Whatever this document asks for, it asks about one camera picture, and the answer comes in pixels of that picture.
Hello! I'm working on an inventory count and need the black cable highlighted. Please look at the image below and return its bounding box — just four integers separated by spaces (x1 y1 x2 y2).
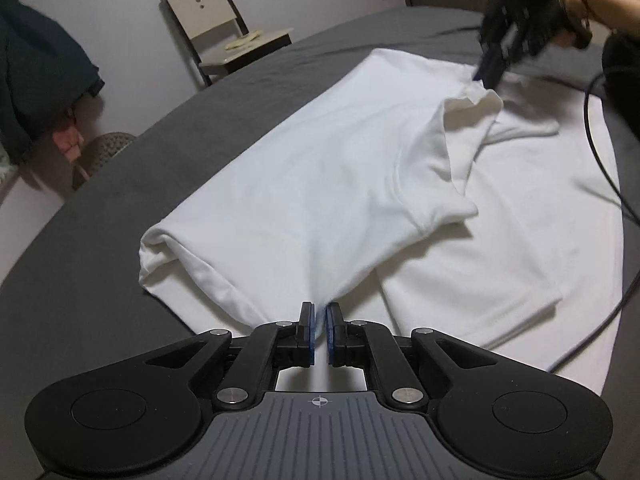
549 71 640 377

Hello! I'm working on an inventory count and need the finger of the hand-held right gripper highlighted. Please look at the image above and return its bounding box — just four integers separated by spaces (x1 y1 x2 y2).
471 42 512 87

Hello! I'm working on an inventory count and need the woven basket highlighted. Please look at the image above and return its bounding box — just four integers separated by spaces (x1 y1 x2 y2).
71 131 138 192

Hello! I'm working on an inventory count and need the dark blue jacket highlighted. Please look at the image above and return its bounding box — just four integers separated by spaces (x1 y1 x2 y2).
0 0 107 164

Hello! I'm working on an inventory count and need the beige chair with black frame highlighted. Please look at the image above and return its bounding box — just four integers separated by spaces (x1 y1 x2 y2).
161 0 294 91

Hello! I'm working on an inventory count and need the white t-shirt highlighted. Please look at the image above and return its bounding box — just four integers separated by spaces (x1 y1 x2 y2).
137 47 626 402

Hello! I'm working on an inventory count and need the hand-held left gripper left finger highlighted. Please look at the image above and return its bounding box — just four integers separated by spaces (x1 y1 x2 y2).
147 302 317 409

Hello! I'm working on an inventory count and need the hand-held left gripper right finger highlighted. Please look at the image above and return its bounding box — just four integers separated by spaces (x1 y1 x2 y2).
325 304 496 406

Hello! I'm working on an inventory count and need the person's dark clothing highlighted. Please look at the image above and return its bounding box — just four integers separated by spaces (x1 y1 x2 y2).
601 34 640 142

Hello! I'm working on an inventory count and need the person's right forearm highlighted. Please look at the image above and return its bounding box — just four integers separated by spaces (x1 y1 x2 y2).
567 0 640 37

